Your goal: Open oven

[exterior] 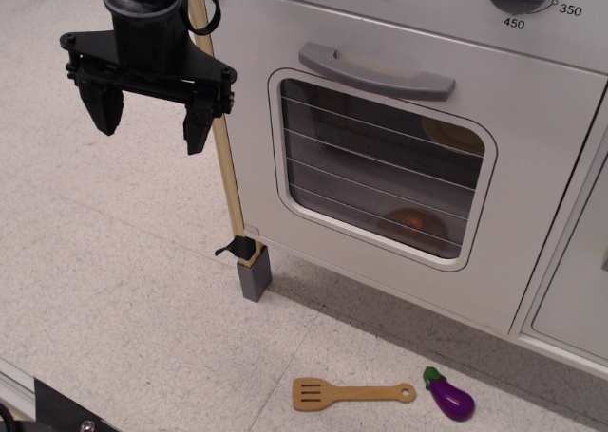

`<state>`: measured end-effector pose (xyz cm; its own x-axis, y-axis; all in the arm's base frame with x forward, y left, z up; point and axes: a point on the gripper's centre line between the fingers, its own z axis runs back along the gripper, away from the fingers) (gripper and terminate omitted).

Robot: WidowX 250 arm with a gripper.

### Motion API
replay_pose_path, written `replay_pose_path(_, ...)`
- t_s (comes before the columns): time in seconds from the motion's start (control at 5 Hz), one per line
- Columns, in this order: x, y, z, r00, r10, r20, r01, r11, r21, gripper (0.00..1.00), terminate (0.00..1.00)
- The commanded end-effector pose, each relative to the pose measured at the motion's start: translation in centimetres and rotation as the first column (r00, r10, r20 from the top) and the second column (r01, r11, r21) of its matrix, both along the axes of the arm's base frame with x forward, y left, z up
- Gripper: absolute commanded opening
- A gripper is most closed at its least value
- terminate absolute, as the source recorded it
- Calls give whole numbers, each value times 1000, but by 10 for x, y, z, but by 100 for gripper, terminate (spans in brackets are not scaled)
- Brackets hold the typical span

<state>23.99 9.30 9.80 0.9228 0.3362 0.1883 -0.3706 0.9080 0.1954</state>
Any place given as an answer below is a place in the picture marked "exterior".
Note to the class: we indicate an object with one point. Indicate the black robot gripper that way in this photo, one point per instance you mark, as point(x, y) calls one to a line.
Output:
point(157, 59)

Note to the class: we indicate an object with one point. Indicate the grey oven door handle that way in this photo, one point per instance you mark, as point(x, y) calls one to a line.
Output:
point(422, 86)

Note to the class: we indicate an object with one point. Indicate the white toy oven door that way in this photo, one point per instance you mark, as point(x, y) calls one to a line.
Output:
point(350, 180)

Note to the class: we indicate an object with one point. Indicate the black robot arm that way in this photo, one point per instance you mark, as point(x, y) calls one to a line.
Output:
point(160, 9)

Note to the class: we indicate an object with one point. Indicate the grey leg foot cap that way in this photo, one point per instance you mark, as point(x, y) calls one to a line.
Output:
point(255, 280)

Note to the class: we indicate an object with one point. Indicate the white toy kitchen cabinet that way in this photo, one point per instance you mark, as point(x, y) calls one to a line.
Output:
point(565, 32)

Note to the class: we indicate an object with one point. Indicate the yellow toy plate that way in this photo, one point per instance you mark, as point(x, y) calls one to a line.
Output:
point(453, 137)

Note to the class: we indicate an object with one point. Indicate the wooden toy spatula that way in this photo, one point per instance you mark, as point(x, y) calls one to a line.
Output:
point(315, 394)

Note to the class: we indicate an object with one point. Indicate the purple toy eggplant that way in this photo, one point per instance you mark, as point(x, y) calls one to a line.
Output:
point(456, 404)

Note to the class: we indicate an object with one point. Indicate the white right cabinet door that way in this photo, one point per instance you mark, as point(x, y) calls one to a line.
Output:
point(570, 309)

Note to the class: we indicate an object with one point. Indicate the wooden kitchen leg post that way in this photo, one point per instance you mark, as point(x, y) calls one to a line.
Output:
point(199, 17)

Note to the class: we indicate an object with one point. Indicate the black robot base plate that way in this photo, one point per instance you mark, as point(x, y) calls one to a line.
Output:
point(37, 406)

